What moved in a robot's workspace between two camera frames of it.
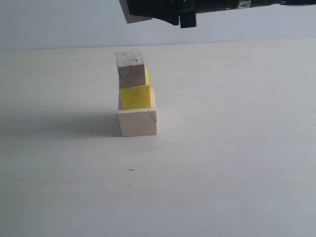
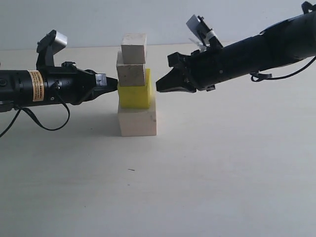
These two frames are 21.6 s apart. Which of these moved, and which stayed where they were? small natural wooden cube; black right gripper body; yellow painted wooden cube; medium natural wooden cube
Moved: small natural wooden cube; black right gripper body
Stayed: medium natural wooden cube; yellow painted wooden cube
